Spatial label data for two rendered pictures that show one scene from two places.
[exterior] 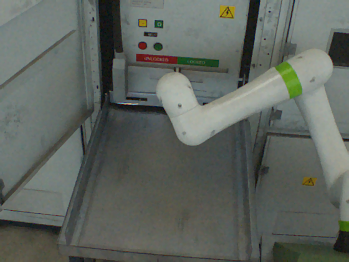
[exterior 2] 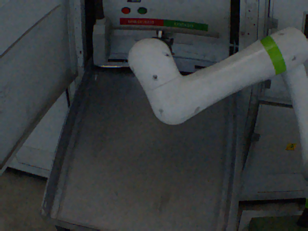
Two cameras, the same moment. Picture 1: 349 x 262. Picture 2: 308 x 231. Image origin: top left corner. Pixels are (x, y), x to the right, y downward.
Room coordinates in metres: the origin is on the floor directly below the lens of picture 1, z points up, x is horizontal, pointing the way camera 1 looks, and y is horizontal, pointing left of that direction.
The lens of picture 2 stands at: (0.32, -0.10, 1.87)
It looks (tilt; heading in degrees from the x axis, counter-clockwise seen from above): 46 degrees down; 7
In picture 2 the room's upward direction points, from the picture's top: 1 degrees counter-clockwise
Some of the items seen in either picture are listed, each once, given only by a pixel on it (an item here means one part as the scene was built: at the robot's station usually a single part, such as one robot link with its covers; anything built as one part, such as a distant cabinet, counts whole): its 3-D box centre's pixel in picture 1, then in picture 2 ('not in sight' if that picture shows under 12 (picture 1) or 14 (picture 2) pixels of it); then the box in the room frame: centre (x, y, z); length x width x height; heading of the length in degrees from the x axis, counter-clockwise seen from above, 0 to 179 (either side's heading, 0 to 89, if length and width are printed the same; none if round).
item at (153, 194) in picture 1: (166, 180); (148, 157); (1.15, 0.03, 0.82); 0.68 x 0.62 x 0.06; 178
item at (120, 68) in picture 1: (120, 76); (102, 40); (1.47, 0.22, 1.04); 0.08 x 0.05 x 0.17; 178
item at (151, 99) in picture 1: (175, 98); (164, 59); (1.54, 0.01, 0.89); 0.54 x 0.05 x 0.06; 88
